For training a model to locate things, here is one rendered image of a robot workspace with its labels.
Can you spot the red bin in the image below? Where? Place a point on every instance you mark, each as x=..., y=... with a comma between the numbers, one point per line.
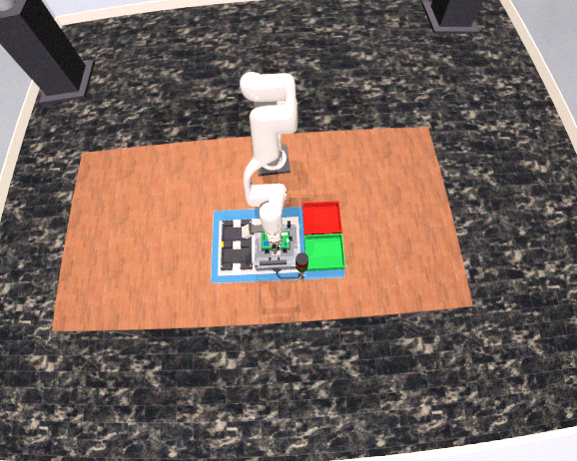
x=321, y=218

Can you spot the green bin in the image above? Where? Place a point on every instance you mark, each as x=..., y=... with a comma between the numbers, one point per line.
x=324, y=251

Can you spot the green circuit board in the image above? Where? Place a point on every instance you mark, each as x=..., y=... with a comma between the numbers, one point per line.
x=285, y=240

